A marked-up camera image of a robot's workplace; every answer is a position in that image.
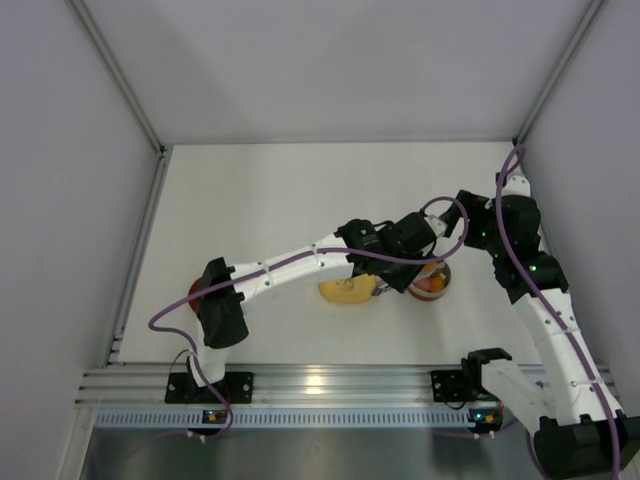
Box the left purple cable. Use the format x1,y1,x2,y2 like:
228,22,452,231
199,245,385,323
148,196,470,441

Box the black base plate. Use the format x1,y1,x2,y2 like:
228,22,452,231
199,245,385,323
430,369,469,403
164,371,254,404

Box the aluminium mounting rail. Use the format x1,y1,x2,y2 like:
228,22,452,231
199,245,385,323
74,362,614,409

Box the slotted cable duct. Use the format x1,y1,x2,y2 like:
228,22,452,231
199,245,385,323
94,407,480,429

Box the yellow food container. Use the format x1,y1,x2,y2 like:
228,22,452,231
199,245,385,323
318,274,376,305

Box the aluminium frame post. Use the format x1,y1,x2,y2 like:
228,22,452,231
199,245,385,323
65,0,165,157
511,0,609,145

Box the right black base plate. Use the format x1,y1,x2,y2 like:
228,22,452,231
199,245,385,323
430,369,469,403

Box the orange fish cookie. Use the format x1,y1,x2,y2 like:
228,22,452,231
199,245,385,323
429,276,446,292

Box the left aluminium frame post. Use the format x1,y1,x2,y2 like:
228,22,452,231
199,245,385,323
65,0,165,157

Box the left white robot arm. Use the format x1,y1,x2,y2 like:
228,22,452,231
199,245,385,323
189,211,446,388

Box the red round lid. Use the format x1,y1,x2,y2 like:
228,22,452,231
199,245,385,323
187,277,205,316

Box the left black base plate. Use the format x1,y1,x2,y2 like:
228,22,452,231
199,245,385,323
164,371,254,404

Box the right aluminium frame post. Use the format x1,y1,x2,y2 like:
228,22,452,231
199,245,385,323
511,0,609,145

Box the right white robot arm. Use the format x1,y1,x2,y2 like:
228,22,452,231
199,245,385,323
440,175,639,479

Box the round metal lunch box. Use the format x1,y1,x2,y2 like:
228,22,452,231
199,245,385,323
408,261,452,301

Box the metal tongs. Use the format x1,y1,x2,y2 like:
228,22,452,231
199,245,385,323
371,282,390,297

